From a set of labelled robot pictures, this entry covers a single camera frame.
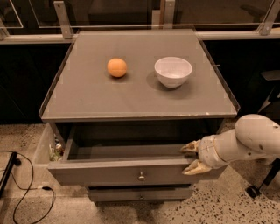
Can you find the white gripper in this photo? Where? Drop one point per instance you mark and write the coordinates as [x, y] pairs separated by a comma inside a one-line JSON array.
[[207, 151]]

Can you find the grey top drawer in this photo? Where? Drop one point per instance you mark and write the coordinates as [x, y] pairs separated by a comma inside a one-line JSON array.
[[90, 162]]

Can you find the grey drawer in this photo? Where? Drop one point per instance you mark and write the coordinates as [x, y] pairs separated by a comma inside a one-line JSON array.
[[133, 193], [90, 162]]

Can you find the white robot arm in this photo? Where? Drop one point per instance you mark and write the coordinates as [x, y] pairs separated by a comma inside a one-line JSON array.
[[253, 137]]

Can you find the grey drawer cabinet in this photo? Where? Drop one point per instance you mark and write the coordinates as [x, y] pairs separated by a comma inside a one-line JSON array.
[[136, 108]]

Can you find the grey bottom drawer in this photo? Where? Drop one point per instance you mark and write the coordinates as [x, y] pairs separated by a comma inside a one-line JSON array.
[[133, 193]]

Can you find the white bowl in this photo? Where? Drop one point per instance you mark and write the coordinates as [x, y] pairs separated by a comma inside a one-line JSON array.
[[172, 72]]

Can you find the orange fruit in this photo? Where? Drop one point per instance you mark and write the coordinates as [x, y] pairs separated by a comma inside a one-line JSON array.
[[117, 67]]

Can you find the metal window rail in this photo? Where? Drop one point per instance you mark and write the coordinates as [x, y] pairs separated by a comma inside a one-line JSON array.
[[200, 35]]

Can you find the centre metal post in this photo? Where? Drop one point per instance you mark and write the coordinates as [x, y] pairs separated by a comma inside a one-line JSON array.
[[163, 17]]

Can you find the right metal bracket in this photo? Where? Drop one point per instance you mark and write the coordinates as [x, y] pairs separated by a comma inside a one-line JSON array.
[[266, 25]]

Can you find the metal bracket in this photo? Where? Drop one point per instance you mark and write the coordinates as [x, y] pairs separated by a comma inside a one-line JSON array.
[[266, 25], [64, 23]]

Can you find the left metal bracket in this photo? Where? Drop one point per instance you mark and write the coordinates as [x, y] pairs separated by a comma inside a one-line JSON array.
[[64, 23]]

